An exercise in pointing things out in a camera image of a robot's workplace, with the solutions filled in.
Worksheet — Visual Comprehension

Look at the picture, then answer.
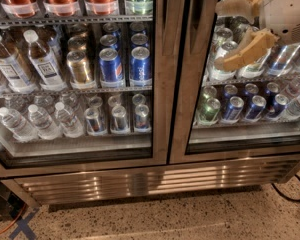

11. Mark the small can right front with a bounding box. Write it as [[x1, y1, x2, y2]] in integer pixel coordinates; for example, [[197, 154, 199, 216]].
[[134, 104, 151, 132]]

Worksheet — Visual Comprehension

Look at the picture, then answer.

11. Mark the tea bottle far left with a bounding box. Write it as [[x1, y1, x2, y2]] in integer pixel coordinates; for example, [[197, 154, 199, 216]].
[[0, 35, 37, 93]]

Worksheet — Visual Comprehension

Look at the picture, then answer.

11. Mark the blue pepsi can right front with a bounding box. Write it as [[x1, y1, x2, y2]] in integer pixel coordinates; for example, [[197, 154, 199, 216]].
[[130, 46, 152, 86]]

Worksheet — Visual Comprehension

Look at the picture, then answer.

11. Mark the white 7up can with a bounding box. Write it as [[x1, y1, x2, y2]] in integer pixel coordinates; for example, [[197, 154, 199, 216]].
[[209, 41, 238, 81], [236, 49, 271, 79]]

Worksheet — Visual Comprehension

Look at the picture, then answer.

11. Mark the white 7up can left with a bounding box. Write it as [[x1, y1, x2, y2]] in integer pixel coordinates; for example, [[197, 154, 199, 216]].
[[209, 41, 238, 81]]

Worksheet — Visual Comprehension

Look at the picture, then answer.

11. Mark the stainless steel fridge base grille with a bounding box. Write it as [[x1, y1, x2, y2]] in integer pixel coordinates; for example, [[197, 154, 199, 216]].
[[4, 155, 300, 207]]

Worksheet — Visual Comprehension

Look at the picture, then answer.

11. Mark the white 7up can right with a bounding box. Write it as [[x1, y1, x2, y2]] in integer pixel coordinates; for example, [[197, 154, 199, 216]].
[[236, 49, 271, 79]]

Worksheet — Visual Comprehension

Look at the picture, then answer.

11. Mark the blue tape cross mark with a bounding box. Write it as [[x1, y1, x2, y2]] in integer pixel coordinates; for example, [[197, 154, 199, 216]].
[[9, 208, 39, 240]]

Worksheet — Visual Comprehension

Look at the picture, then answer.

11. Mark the blue pepsi can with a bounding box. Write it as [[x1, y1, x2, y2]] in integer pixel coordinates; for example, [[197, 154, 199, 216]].
[[130, 46, 152, 86], [99, 48, 125, 88]]

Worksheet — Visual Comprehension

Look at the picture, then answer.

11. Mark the black cable on floor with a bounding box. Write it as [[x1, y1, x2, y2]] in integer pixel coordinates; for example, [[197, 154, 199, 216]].
[[271, 173, 300, 204]]

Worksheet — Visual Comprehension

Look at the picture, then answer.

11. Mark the tea bottle white cap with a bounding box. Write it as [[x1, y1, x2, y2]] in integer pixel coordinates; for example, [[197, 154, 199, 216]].
[[23, 30, 65, 90]]

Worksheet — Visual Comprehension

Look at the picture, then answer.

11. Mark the blue pepsi can left front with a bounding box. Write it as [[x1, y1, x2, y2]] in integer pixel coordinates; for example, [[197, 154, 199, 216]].
[[99, 48, 125, 88]]

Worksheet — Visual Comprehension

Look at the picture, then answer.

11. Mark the white rounded gripper body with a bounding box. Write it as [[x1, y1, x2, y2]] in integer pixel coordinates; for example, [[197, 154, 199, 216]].
[[259, 0, 300, 45]]

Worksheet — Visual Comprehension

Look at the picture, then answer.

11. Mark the water bottle right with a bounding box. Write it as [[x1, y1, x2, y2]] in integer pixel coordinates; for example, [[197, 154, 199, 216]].
[[55, 102, 84, 138]]

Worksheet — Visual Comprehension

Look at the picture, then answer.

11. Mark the water bottle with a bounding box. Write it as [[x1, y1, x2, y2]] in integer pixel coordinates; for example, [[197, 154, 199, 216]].
[[0, 107, 38, 142], [28, 104, 62, 140], [55, 102, 84, 138]]

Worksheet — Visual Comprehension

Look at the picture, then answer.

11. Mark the small can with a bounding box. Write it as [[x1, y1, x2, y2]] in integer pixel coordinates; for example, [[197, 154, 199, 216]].
[[111, 105, 130, 133], [134, 104, 151, 132], [84, 108, 107, 136]]

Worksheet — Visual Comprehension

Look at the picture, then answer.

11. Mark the water bottle middle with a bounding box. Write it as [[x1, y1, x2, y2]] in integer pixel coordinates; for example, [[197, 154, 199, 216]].
[[28, 104, 62, 140]]

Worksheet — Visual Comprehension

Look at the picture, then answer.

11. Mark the orange cable on floor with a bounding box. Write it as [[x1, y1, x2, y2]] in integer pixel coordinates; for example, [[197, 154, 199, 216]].
[[0, 202, 28, 238]]

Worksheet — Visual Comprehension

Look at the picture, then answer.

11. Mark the small can left front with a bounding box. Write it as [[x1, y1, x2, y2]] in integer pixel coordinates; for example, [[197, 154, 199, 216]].
[[84, 108, 107, 136]]

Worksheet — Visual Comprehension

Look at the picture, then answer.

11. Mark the gold soda can front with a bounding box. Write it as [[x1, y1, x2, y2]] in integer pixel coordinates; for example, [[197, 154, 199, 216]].
[[67, 50, 97, 90]]

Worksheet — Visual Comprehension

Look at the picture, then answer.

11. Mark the green can front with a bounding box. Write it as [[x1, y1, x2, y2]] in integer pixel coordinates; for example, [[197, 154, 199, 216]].
[[197, 98, 221, 125]]

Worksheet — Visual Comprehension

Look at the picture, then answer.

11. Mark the water bottle left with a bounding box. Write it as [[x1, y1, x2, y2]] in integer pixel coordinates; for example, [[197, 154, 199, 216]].
[[0, 107, 38, 142]]

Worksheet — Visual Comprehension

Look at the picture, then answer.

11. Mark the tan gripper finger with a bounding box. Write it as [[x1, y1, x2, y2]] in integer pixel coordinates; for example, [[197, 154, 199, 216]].
[[214, 27, 279, 72], [215, 0, 262, 18]]

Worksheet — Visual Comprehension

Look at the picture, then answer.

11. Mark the glass fridge door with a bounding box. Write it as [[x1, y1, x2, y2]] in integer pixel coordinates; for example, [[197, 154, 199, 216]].
[[0, 0, 184, 180], [171, 0, 300, 164]]

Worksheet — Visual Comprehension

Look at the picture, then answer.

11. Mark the small can middle front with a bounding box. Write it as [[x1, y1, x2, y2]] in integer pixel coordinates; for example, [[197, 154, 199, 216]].
[[111, 105, 130, 133]]

